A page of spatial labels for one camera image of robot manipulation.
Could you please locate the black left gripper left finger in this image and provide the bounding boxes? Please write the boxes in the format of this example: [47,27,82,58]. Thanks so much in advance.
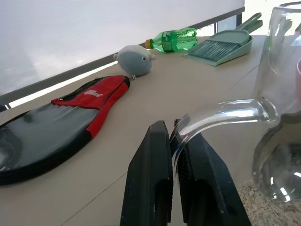
[119,120,174,226]

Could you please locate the clear glass mug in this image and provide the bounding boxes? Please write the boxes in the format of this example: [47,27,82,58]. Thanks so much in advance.
[171,5,301,203]

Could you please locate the oatmeal flakes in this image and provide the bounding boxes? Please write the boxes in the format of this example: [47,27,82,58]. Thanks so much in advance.
[237,179,301,226]

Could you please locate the grey plush toy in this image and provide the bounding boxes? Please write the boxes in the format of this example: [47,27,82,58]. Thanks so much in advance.
[113,44,157,78]

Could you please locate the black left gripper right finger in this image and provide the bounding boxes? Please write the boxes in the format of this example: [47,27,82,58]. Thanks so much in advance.
[169,119,252,226]

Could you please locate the red and grey racket case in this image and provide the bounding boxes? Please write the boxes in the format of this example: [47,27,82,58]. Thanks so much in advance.
[0,75,131,186]

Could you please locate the teal dustpan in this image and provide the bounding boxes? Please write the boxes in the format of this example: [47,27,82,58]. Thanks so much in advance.
[183,12,263,67]

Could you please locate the green plastic bottle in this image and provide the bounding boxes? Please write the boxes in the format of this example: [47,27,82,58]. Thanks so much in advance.
[145,27,199,54]

